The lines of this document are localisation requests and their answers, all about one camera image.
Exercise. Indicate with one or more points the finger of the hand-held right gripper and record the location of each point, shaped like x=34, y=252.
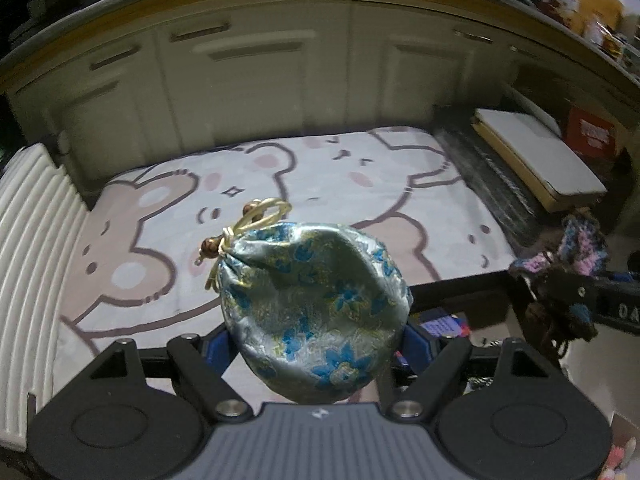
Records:
x=570, y=292

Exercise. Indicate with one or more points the red box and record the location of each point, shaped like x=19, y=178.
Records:
x=590, y=130

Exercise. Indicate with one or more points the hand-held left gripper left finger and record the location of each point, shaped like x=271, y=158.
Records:
x=216, y=355

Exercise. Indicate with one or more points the flat cardboard box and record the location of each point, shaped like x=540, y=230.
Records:
x=535, y=155

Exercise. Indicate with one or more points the colourful small card box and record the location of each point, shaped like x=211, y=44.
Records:
x=445, y=326

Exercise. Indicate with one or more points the brown yarn scrunchie knit bow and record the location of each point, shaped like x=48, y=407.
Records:
x=580, y=245

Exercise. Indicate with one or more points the black storage box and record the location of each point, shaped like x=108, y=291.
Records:
x=480, y=285

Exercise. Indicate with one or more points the blue floral brocade pouch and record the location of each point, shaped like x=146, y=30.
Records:
x=320, y=310

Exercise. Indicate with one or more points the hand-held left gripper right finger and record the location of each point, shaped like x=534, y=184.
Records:
x=415, y=352

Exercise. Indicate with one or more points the white ribbed panel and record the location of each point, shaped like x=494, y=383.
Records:
x=35, y=270

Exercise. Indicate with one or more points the black wrapped bundle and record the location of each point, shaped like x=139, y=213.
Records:
x=490, y=185

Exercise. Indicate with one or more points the cream cabinet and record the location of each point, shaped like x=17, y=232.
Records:
x=260, y=85

